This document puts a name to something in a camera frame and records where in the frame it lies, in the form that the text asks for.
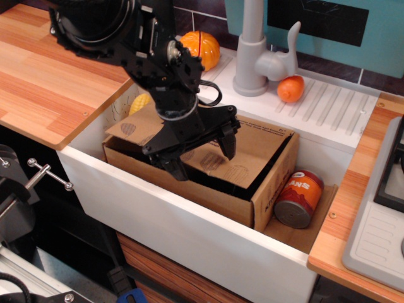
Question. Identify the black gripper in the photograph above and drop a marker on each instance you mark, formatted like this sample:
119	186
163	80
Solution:
203	125

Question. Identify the brown cardboard box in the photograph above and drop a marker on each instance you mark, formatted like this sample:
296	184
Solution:
243	189

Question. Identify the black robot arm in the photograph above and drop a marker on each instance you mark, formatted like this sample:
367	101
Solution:
139	36

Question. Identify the yellow toy corn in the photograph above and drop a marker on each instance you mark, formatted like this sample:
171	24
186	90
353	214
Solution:
139	102

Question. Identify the grey toy faucet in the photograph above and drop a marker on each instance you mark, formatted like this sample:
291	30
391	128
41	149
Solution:
255	64

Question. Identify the orange beans can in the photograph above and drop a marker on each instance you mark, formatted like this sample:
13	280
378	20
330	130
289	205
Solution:
299	198

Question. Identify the orange toy pumpkin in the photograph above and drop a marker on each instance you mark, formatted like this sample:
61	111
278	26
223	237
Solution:
203	45

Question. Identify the orange toy carrot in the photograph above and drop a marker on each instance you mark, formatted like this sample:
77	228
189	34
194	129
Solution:
291	89

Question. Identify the white toy sink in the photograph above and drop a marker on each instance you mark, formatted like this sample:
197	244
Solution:
227	242

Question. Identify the black chalkboard panel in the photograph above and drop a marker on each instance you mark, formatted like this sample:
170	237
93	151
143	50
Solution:
322	19

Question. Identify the grey toy stove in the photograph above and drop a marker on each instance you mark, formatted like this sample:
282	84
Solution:
375	245

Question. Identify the blue clamp handle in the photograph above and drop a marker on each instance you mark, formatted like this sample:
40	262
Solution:
135	295

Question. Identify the silver cabinet handle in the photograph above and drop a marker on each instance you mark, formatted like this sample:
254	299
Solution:
42	171

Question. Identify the aluminium frame rail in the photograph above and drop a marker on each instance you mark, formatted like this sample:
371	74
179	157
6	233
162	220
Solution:
40	286

